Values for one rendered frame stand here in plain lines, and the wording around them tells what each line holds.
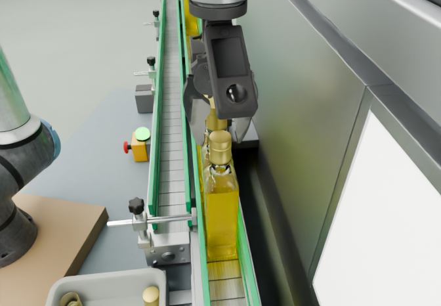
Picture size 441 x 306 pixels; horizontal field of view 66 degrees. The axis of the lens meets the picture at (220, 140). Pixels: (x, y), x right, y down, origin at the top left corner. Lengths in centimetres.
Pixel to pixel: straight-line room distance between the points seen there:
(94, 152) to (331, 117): 90
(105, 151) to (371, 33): 97
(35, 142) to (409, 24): 74
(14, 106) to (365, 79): 67
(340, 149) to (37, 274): 69
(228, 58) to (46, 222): 69
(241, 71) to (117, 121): 95
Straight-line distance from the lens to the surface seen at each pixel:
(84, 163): 115
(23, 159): 85
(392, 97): 33
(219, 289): 67
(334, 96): 40
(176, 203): 79
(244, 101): 38
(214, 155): 51
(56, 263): 87
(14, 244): 90
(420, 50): 29
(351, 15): 39
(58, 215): 96
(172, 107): 110
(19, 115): 82
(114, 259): 89
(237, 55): 41
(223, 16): 41
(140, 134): 105
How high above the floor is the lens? 148
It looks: 39 degrees down
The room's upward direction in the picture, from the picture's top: straight up
